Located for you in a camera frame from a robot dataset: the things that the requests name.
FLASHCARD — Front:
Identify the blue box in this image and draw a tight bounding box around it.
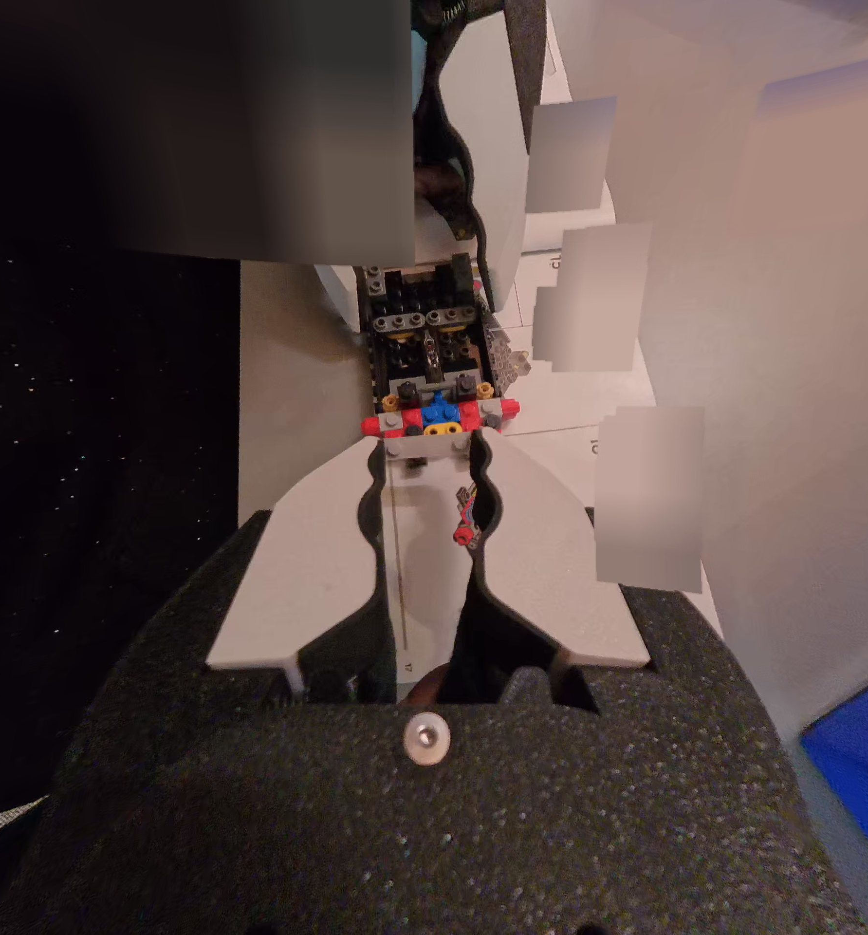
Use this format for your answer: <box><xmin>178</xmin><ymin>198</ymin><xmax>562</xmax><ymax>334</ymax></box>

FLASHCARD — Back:
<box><xmin>801</xmin><ymin>673</ymin><xmax>868</xmax><ymax>886</ymax></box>

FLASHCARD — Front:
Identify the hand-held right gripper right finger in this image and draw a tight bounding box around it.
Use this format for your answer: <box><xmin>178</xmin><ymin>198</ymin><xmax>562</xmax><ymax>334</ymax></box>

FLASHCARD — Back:
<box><xmin>463</xmin><ymin>430</ymin><xmax>651</xmax><ymax>669</ymax></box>

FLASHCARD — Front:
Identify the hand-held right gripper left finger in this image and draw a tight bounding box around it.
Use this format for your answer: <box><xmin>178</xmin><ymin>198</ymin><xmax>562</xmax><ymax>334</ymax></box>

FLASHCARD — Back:
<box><xmin>206</xmin><ymin>438</ymin><xmax>394</xmax><ymax>695</ymax></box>

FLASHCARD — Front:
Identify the white instruction booklet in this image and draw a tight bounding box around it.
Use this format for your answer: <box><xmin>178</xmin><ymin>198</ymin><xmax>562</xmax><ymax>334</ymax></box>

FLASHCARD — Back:
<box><xmin>315</xmin><ymin>44</ymin><xmax>727</xmax><ymax>691</ymax></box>

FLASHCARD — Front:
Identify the light grey lego plate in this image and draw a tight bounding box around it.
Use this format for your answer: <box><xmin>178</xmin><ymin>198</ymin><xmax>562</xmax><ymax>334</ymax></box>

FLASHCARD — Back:
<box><xmin>384</xmin><ymin>430</ymin><xmax>479</xmax><ymax>479</ymax></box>

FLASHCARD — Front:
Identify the multicoloured lego model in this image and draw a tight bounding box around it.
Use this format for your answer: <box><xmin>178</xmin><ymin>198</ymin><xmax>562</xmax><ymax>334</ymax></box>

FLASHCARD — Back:
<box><xmin>361</xmin><ymin>252</ymin><xmax>522</xmax><ymax>439</ymax></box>

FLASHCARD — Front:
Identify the grey lego piece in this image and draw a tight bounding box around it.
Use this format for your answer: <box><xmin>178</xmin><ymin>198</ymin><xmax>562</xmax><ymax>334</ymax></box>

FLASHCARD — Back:
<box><xmin>486</xmin><ymin>327</ymin><xmax>533</xmax><ymax>390</ymax></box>

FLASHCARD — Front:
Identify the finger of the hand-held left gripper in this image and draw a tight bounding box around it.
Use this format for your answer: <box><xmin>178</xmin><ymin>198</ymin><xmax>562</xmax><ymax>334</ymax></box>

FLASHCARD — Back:
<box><xmin>314</xmin><ymin>262</ymin><xmax>368</xmax><ymax>334</ymax></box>
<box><xmin>413</xmin><ymin>9</ymin><xmax>531</xmax><ymax>314</ymax></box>

